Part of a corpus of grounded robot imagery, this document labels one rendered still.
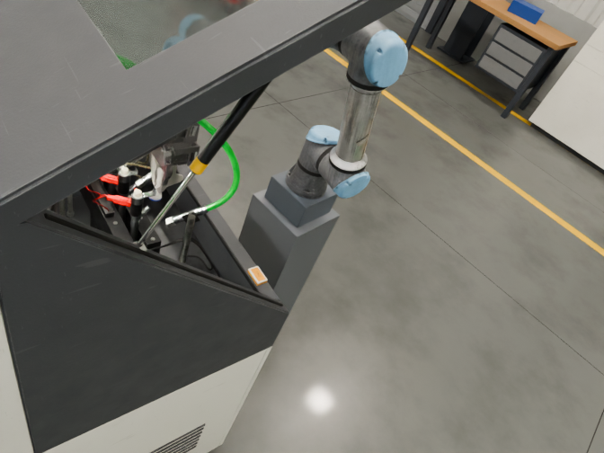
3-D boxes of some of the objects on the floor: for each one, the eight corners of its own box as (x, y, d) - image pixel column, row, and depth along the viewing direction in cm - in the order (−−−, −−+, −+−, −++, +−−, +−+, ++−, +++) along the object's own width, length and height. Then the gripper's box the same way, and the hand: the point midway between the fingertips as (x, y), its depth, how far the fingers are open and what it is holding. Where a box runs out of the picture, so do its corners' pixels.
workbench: (399, 48, 570) (440, -40, 503) (426, 45, 617) (467, -36, 549) (505, 120, 513) (569, 32, 445) (527, 111, 559) (587, 29, 491)
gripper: (207, 125, 95) (191, 199, 109) (188, 101, 100) (176, 174, 114) (167, 129, 90) (157, 206, 104) (149, 103, 95) (142, 181, 109)
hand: (156, 188), depth 106 cm, fingers closed
